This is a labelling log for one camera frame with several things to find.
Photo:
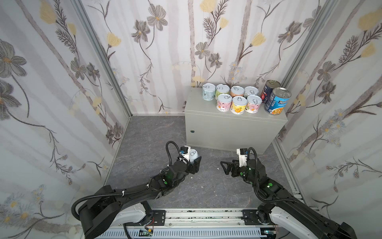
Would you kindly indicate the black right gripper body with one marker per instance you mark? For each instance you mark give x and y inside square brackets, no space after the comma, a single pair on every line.
[235,169]

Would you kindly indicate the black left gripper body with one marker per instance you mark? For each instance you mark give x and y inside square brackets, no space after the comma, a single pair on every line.
[194,166]

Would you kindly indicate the white can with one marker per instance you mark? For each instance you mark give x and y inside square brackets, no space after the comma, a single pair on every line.
[193,155]

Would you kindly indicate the pink small can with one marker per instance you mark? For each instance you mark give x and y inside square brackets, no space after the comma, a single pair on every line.
[223,103]

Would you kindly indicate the yellow small can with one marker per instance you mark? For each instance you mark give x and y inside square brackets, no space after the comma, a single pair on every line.
[238,105]

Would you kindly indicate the teal small can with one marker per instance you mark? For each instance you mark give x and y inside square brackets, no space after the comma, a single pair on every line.
[208,91]

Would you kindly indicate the brown-label small can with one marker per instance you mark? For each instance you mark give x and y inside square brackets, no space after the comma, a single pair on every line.
[253,104]

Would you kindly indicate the green small can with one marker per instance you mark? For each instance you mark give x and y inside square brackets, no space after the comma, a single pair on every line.
[221,89]

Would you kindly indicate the blue soup can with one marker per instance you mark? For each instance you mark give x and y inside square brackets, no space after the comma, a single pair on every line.
[277,101]

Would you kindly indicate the orange small can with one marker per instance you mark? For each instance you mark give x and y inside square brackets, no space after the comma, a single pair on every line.
[237,91]

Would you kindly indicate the grey-label small can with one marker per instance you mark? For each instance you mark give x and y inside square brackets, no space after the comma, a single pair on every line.
[250,90]

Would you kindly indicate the red and navy tall can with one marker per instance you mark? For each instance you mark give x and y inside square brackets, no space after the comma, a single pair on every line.
[268,88]

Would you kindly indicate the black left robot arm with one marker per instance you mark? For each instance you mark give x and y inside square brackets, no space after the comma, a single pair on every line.
[99,211]

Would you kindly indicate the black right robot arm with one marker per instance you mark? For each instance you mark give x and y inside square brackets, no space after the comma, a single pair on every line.
[279,206]

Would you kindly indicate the grey metal cabinet box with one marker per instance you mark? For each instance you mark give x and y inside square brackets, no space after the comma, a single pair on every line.
[207,127]

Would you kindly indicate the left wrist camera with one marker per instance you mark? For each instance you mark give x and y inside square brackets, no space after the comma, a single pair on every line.
[185,153]

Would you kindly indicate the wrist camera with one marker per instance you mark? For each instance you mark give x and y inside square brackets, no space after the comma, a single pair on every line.
[243,156]
[185,153]

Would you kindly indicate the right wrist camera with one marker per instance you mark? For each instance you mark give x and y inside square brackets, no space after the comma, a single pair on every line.
[243,156]

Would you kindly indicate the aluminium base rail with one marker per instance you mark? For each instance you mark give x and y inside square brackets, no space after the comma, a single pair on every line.
[195,218]

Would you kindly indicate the white slotted cable duct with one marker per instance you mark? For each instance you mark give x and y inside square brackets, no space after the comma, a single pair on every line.
[198,233]

